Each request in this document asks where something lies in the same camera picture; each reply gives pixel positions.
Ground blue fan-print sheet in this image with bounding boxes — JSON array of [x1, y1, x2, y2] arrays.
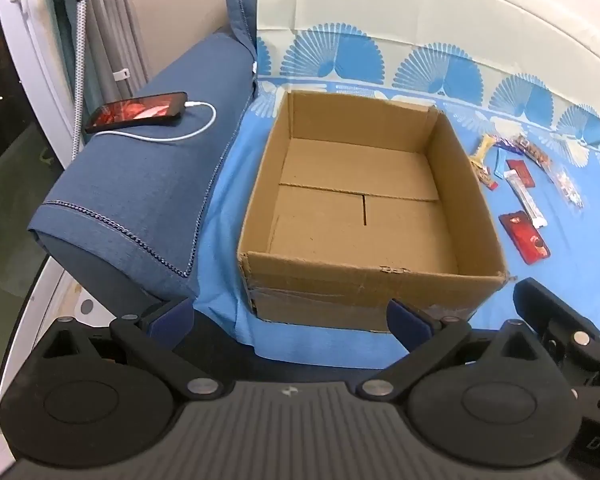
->
[[192, 0, 600, 376]]

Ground clear packet coloured nuts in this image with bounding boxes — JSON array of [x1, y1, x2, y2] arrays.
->
[[550, 162, 585, 208]]

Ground speckled steamer hose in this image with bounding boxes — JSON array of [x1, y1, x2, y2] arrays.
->
[[66, 0, 90, 161]]

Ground silver snack bar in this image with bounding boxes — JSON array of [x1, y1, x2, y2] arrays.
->
[[502, 170, 548, 228]]

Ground red white snack bar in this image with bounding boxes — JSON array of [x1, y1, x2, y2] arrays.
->
[[472, 160, 498, 191]]

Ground nut bar clear wrapper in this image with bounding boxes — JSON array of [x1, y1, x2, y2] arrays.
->
[[512, 135, 553, 173]]

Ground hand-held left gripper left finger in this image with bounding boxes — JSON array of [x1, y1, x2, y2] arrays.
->
[[42, 296, 231, 402]]

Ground white window frame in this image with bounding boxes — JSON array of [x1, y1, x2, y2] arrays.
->
[[0, 0, 83, 166]]

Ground blue denim sofa armrest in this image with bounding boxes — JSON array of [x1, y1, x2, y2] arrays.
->
[[27, 0, 261, 361]]

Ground red square packet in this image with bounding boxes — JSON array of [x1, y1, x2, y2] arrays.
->
[[505, 159, 537, 188]]

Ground white charging cable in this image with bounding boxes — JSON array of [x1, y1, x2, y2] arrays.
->
[[97, 101, 217, 143]]

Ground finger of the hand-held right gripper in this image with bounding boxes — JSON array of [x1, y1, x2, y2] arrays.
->
[[512, 277, 600, 380]]

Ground dark red long packet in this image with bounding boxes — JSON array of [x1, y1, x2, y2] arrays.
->
[[498, 210, 551, 264]]

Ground gold wafer bar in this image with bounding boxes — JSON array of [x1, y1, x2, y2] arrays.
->
[[467, 135, 496, 168]]

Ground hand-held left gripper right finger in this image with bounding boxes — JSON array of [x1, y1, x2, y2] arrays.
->
[[355, 299, 565, 402]]

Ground grey curtain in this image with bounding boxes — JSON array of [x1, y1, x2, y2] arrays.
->
[[45, 0, 148, 96]]

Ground black smartphone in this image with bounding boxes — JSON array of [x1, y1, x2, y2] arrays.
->
[[82, 91, 189, 135]]

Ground brown cardboard box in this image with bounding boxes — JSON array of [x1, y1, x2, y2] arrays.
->
[[236, 91, 512, 333]]

